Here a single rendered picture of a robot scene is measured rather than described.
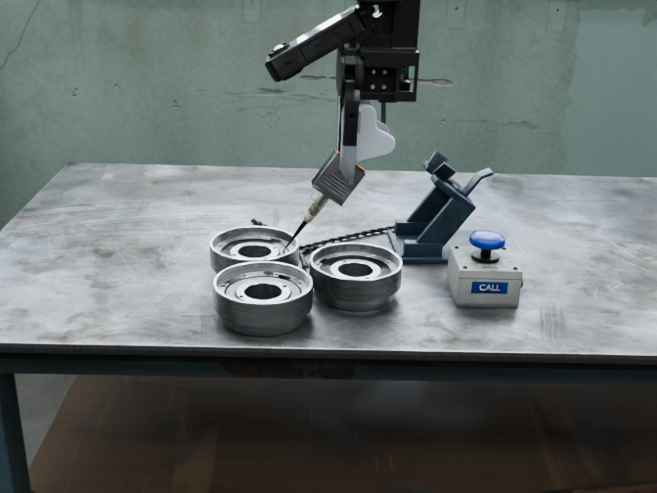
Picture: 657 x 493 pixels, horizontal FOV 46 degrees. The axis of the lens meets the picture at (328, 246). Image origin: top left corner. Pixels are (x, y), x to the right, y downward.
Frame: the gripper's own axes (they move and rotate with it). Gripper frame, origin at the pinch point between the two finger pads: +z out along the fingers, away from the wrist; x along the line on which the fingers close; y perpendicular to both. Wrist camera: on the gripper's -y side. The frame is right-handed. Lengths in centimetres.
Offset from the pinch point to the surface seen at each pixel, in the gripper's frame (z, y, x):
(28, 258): 13.2, -37.6, 4.4
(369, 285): 9.7, 2.3, -10.2
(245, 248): 10.7, -11.2, 1.8
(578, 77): 17, 87, 152
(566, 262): 13.2, 29.5, 3.5
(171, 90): 25, -39, 158
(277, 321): 11.1, -7.5, -15.6
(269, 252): 10.9, -8.3, 1.1
